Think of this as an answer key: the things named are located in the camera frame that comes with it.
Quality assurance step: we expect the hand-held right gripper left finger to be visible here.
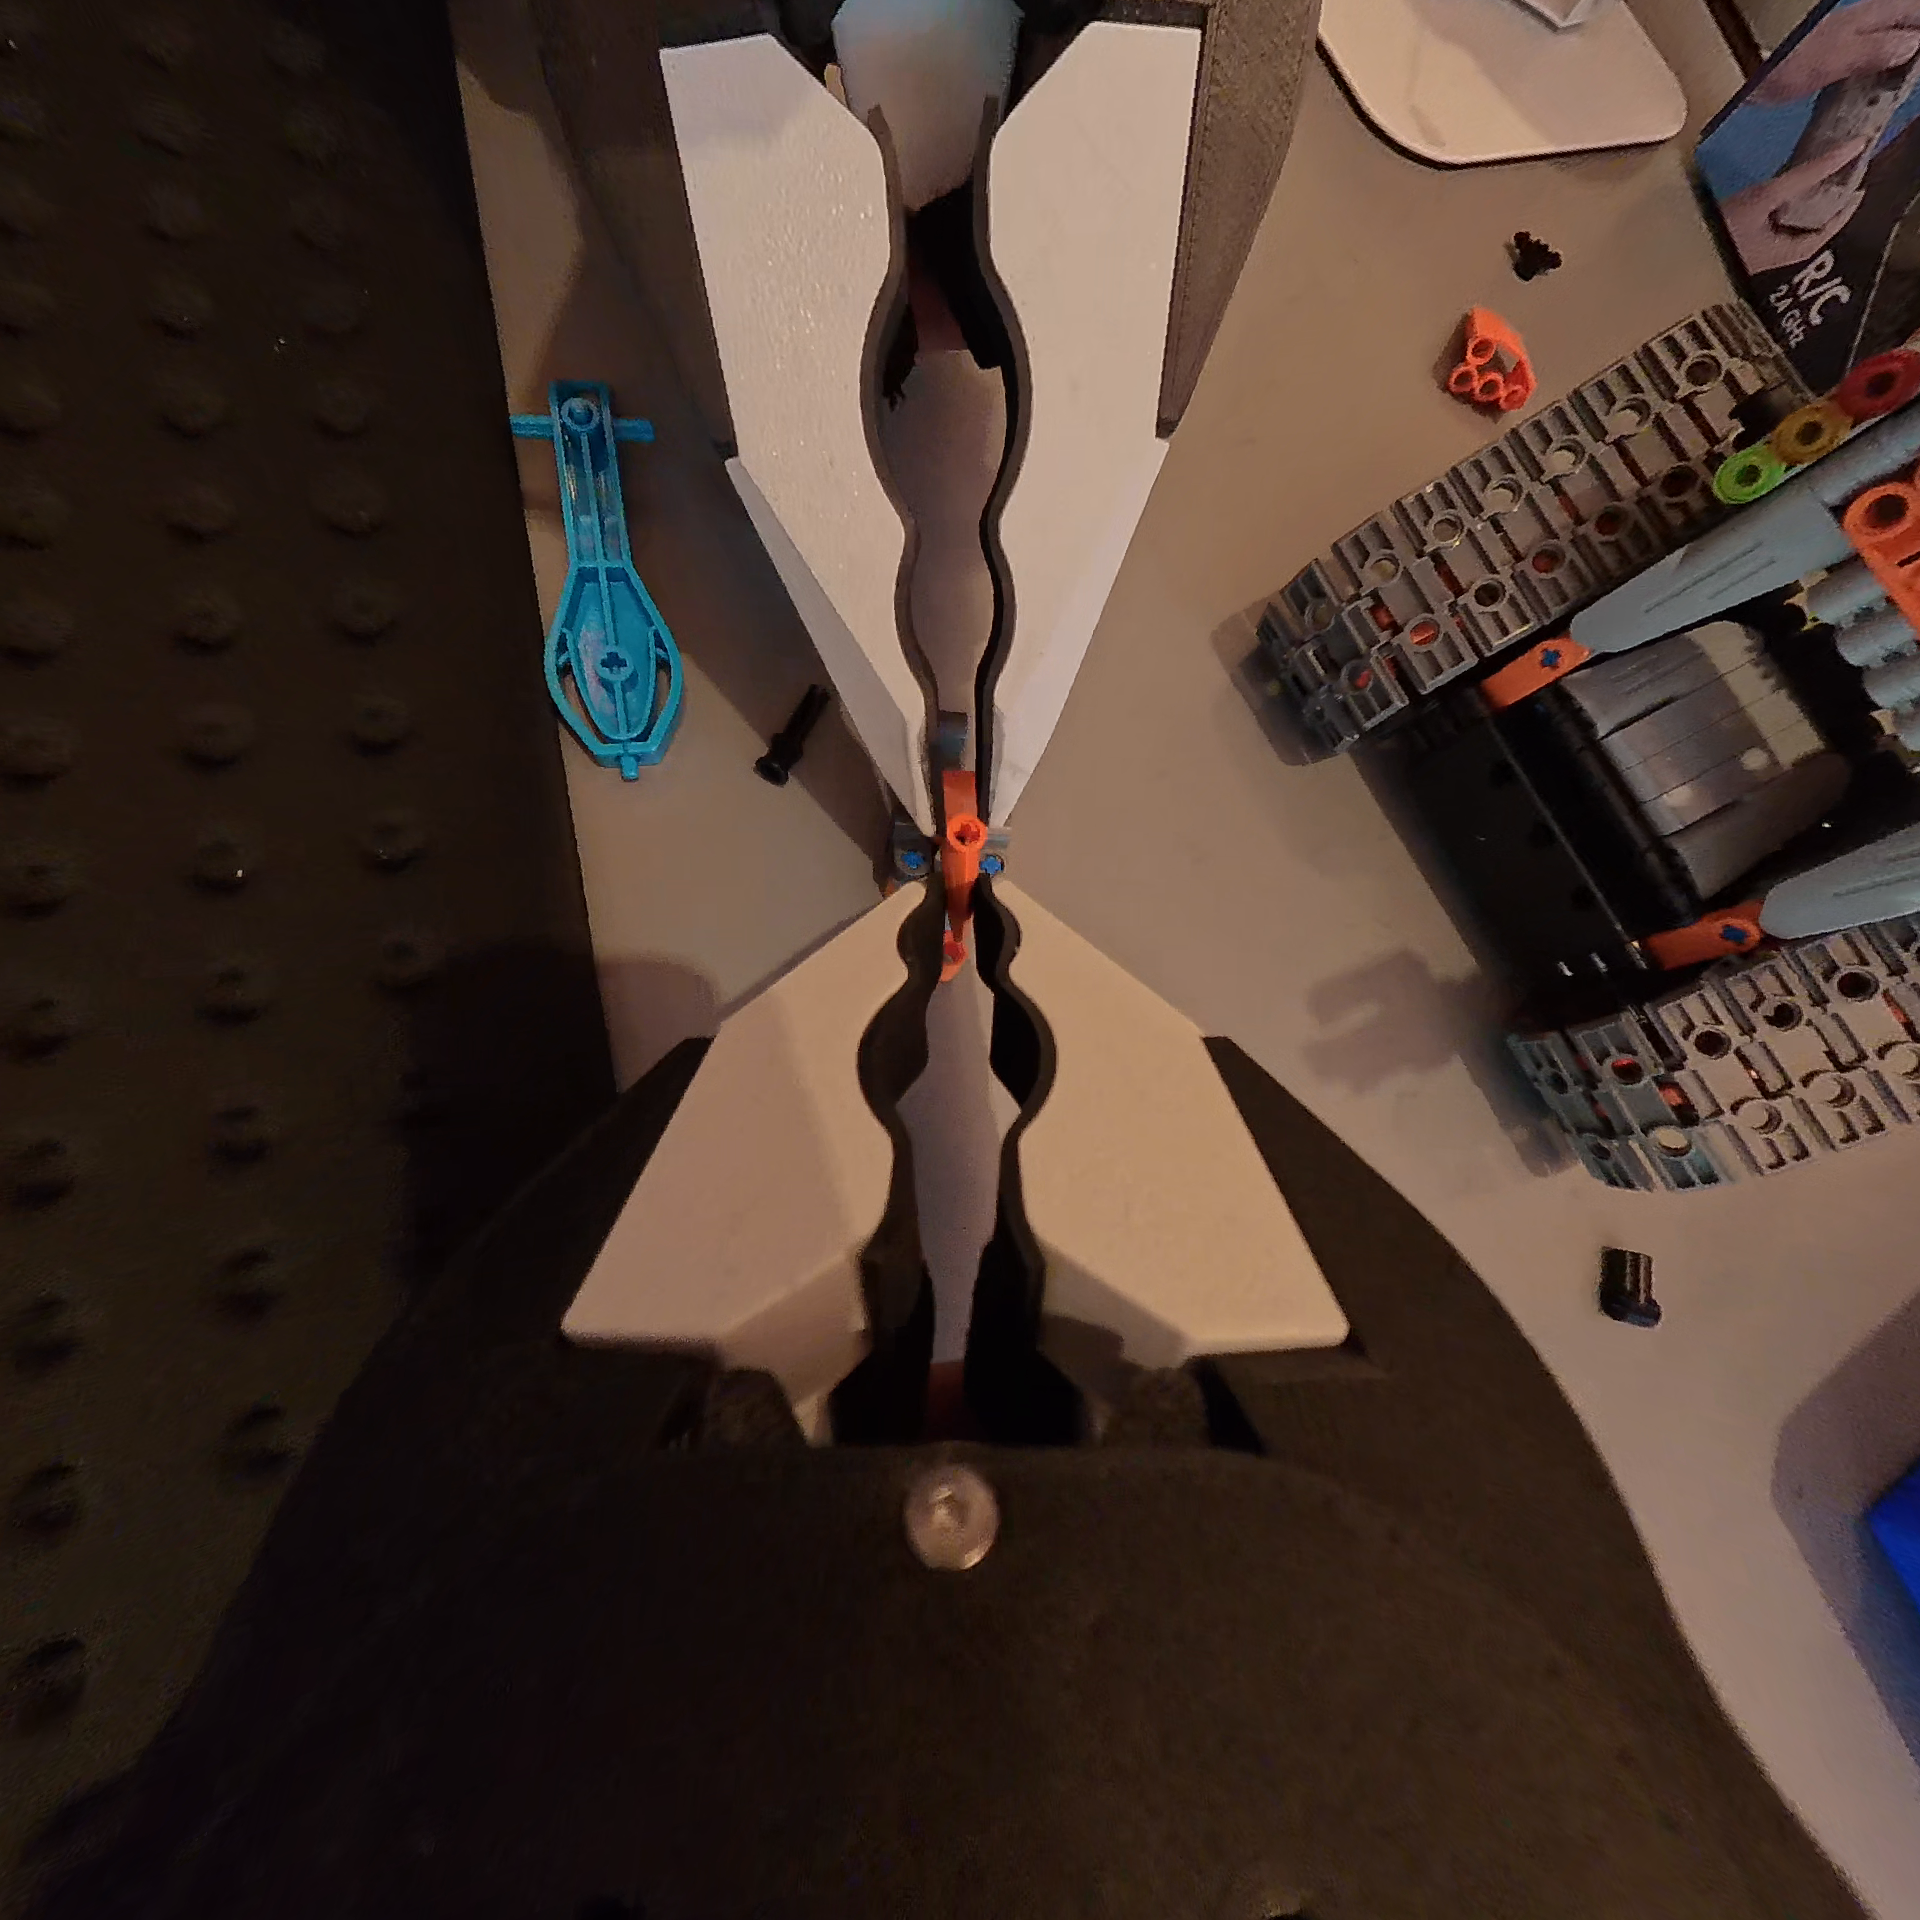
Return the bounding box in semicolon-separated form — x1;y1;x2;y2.
560;881;932;1416

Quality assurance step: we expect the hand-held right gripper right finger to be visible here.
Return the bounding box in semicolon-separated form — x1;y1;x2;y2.
972;873;1354;1374

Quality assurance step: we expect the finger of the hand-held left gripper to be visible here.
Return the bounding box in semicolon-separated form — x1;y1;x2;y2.
977;18;1208;826
657;38;945;826

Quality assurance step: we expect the orange grey brick assembly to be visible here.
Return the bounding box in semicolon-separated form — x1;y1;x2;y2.
887;704;1011;986

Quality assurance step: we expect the white book stand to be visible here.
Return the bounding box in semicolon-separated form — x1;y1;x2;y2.
1317;0;1689;167

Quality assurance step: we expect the teal plastic separator tool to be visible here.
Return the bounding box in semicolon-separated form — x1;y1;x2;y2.
511;380;693;782

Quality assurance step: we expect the orange curved brick piece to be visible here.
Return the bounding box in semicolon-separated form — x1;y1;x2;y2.
1443;304;1539;410

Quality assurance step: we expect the toy vehicle product box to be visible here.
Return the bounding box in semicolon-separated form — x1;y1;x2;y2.
1696;0;1920;408

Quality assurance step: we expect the grey orange tracked toy vehicle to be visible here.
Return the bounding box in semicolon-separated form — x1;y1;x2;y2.
1253;300;1920;1194

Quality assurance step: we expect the black dimpled foam mat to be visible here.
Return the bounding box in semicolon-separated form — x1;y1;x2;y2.
0;0;617;1920

